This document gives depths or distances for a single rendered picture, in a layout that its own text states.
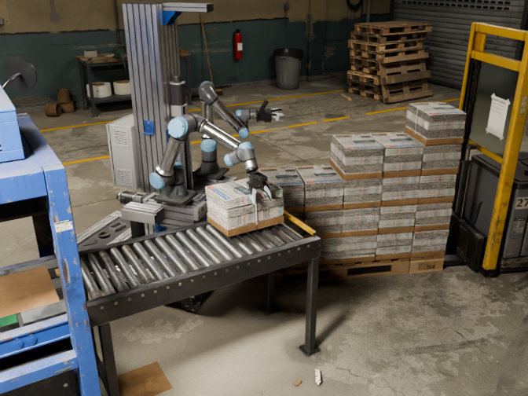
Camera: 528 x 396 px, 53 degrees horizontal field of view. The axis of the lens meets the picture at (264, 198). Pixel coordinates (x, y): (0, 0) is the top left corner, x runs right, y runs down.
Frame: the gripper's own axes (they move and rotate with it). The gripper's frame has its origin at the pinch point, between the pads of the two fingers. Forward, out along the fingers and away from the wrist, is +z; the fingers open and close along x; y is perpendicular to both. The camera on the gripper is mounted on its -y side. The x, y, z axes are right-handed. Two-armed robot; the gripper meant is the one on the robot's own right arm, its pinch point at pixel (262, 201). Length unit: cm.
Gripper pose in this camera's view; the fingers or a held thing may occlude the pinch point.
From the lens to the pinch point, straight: 296.0
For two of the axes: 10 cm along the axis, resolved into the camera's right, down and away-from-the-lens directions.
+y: -4.1, 2.0, 8.9
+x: -8.7, 2.1, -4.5
